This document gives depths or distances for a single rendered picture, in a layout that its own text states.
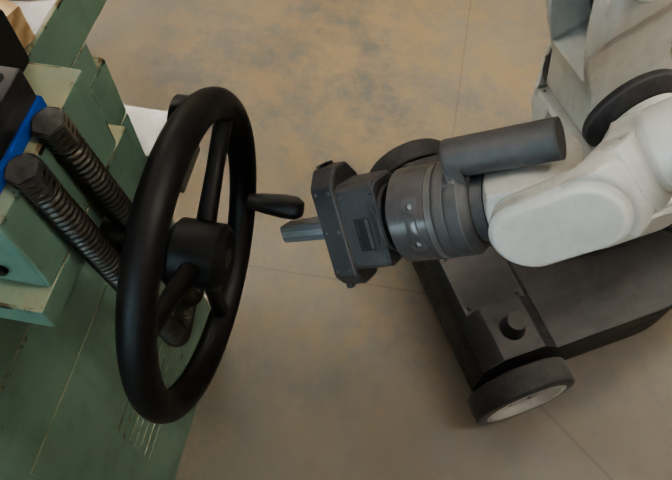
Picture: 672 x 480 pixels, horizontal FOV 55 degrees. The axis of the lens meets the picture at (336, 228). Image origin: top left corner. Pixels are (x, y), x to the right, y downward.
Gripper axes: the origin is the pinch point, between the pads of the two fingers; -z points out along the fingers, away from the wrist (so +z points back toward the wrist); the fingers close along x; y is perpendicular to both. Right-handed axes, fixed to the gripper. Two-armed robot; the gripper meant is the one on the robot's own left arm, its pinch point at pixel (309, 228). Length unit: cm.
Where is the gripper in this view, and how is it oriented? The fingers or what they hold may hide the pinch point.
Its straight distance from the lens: 66.4
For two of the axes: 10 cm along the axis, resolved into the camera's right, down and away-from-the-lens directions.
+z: 8.5, -1.2, -5.1
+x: -2.7, -9.3, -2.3
